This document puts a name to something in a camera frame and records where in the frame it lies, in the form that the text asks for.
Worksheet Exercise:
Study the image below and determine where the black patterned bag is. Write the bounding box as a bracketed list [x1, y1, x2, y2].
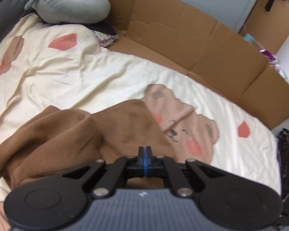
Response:
[277, 128, 289, 228]

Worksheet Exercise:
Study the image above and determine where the cream bear print bedsheet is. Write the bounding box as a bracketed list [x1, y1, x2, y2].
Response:
[0, 14, 282, 230]

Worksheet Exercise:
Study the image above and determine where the colourful patterned cloth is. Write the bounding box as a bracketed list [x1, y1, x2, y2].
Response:
[92, 30, 119, 48]

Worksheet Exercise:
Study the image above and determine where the brown cardboard sheet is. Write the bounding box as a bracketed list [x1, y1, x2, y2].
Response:
[106, 0, 289, 129]

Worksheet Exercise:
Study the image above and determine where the grey plush pillow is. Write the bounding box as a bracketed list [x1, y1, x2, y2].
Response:
[24, 0, 111, 24]

